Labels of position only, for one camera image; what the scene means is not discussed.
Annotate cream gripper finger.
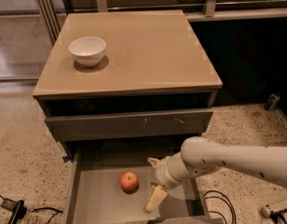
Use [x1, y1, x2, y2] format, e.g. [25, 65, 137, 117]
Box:
[144, 185, 168, 213]
[147, 158, 159, 169]

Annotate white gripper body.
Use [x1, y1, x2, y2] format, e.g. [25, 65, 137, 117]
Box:
[154, 156, 185, 189]

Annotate red apple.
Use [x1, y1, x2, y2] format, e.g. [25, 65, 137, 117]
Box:
[120, 171, 139, 191]

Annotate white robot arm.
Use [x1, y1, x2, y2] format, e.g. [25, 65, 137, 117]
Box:
[144, 136, 287, 213]

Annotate open grey middle drawer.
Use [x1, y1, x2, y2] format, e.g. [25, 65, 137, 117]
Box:
[61, 136, 225, 224]

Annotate closed grey top drawer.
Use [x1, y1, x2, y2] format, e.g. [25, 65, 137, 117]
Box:
[45, 109, 212, 142]

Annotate grey drawer cabinet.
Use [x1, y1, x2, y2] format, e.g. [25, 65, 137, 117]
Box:
[33, 10, 223, 157]

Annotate blue tape piece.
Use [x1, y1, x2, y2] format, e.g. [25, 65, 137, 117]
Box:
[62, 156, 71, 163]

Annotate white power strip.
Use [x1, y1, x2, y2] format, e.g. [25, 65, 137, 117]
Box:
[260, 198, 287, 218]

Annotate small grey floor device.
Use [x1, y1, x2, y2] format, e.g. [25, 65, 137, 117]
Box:
[264, 93, 280, 111]

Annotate white ceramic bowl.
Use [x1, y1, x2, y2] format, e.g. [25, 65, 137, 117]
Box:
[68, 36, 106, 67]

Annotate black power adapter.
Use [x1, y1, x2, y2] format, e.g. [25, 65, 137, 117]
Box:
[1, 198, 27, 224]

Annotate black looped cable right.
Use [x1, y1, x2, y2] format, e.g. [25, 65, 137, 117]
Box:
[203, 189, 238, 224]

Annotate black cable left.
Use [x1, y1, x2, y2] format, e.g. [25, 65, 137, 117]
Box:
[0, 194, 64, 224]

